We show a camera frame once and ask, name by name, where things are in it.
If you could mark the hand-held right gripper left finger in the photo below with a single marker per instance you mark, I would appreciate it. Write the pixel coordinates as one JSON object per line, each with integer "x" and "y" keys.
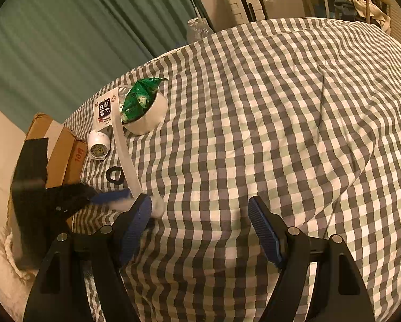
{"x": 135, "y": 224}

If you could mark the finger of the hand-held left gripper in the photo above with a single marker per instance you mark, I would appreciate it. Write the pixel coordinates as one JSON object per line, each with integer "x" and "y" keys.
{"x": 110, "y": 196}

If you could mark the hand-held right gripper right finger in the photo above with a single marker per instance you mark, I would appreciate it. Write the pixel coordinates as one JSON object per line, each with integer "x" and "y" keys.
{"x": 264, "y": 228}

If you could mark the brown cardboard box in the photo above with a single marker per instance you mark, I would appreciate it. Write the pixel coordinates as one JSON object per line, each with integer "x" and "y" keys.
{"x": 58, "y": 141}

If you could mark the white plastic strip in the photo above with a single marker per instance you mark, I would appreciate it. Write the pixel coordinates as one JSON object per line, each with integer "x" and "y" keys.
{"x": 128, "y": 164}

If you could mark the white round plug device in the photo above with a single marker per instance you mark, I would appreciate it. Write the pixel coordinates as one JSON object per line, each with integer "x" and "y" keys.
{"x": 98, "y": 141}

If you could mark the white fluffy blanket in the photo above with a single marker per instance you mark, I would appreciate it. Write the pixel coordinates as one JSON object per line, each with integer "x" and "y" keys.
{"x": 2, "y": 268}

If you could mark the white sachet dark label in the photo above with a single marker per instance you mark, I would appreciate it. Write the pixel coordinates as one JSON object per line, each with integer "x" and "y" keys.
{"x": 105, "y": 109}

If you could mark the white tape roll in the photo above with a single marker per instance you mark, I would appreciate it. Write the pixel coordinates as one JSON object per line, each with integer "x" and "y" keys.
{"x": 153, "y": 114}

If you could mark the green snack packet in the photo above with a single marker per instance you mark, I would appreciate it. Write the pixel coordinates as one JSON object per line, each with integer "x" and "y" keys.
{"x": 138, "y": 97}

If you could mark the grey checkered blanket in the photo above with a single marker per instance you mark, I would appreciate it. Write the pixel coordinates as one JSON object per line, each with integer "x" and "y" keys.
{"x": 254, "y": 124}

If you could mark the green curtain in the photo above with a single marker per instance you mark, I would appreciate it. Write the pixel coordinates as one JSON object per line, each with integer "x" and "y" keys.
{"x": 69, "y": 40}

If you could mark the clear plastic water bottle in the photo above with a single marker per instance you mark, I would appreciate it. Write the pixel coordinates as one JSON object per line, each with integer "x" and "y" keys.
{"x": 198, "y": 30}

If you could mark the white suitcase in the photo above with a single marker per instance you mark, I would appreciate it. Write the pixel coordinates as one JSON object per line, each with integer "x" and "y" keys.
{"x": 240, "y": 1}

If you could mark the dark cloth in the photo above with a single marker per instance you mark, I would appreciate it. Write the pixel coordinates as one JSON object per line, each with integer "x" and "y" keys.
{"x": 345, "y": 6}

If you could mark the beige cloth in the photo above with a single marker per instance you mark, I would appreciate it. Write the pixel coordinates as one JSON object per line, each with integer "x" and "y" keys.
{"x": 371, "y": 11}

